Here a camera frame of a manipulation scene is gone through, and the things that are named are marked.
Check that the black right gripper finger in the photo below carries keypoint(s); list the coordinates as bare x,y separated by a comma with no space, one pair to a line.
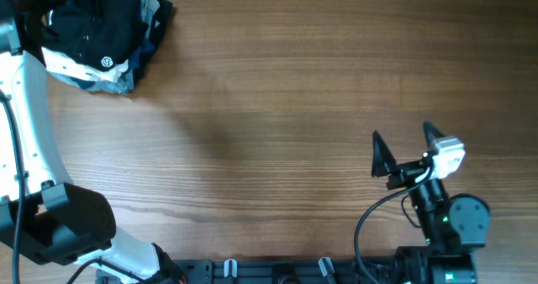
383,162
431,133

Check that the black folded garment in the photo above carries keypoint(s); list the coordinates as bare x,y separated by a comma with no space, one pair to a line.
159,12

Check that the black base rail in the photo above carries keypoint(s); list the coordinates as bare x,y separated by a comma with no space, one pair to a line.
323,270

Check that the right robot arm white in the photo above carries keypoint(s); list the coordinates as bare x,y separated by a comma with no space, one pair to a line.
453,226

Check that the black polo shirt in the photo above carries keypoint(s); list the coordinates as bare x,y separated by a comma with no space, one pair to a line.
128,9

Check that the light grey-blue folded garment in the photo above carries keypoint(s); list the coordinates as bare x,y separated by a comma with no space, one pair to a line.
103,45

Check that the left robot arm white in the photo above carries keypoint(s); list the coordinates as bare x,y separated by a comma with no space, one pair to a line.
45,217

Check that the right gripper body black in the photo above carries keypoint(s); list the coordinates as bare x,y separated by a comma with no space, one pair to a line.
408,171

